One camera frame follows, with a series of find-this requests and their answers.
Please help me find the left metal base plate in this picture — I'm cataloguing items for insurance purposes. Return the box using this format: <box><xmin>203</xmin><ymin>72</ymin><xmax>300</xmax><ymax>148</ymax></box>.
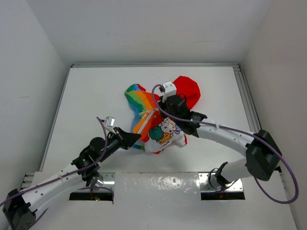
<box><xmin>20</xmin><ymin>172</ymin><xmax>116</xmax><ymax>191</ymax></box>

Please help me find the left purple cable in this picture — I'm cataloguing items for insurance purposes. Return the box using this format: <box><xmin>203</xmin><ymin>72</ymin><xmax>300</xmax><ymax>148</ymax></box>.
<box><xmin>0</xmin><ymin>116</ymin><xmax>115</xmax><ymax>226</ymax></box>

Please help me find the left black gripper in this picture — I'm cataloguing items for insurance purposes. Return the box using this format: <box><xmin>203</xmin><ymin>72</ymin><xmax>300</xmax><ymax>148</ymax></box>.
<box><xmin>97</xmin><ymin>126</ymin><xmax>141</xmax><ymax>162</ymax></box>

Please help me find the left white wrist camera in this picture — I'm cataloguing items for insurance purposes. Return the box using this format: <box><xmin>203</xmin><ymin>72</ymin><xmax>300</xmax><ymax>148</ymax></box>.
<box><xmin>104</xmin><ymin>116</ymin><xmax>115</xmax><ymax>128</ymax></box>

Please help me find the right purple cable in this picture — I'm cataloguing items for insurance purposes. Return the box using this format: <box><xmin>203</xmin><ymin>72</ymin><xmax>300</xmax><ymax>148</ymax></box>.
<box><xmin>152</xmin><ymin>84</ymin><xmax>299</xmax><ymax>204</ymax></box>

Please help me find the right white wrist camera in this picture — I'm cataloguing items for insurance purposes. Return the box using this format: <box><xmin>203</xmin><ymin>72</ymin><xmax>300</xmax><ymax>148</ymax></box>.
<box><xmin>160</xmin><ymin>81</ymin><xmax>177</xmax><ymax>102</ymax></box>

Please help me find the rainbow children's hooded jacket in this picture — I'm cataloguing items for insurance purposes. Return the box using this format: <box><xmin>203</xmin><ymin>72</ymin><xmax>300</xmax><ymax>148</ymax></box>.
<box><xmin>125</xmin><ymin>84</ymin><xmax>188</xmax><ymax>154</ymax></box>

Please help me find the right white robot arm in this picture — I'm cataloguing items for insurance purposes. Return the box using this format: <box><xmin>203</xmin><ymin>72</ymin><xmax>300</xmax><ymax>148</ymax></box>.
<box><xmin>158</xmin><ymin>95</ymin><xmax>280</xmax><ymax>189</ymax></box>

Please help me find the purple cable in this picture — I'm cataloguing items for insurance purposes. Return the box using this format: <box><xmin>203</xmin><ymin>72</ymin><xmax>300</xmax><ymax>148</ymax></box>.
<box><xmin>152</xmin><ymin>84</ymin><xmax>299</xmax><ymax>204</ymax></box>
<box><xmin>0</xmin><ymin>116</ymin><xmax>115</xmax><ymax>226</ymax></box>

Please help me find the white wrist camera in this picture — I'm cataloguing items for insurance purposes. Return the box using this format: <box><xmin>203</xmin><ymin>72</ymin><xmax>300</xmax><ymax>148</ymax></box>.
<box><xmin>104</xmin><ymin>116</ymin><xmax>115</xmax><ymax>128</ymax></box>
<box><xmin>160</xmin><ymin>81</ymin><xmax>177</xmax><ymax>102</ymax></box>

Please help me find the metal base plate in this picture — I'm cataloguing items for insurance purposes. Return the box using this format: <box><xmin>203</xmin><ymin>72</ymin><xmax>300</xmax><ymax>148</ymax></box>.
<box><xmin>199</xmin><ymin>172</ymin><xmax>244</xmax><ymax>193</ymax></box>
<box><xmin>20</xmin><ymin>172</ymin><xmax>116</xmax><ymax>191</ymax></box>

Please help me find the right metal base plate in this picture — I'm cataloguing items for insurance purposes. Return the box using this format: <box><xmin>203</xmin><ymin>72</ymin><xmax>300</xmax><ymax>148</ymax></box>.
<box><xmin>199</xmin><ymin>172</ymin><xmax>244</xmax><ymax>193</ymax></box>

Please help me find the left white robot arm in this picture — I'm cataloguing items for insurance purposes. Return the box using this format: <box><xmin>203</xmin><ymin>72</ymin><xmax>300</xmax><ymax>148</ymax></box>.
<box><xmin>1</xmin><ymin>127</ymin><xmax>141</xmax><ymax>230</ymax></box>

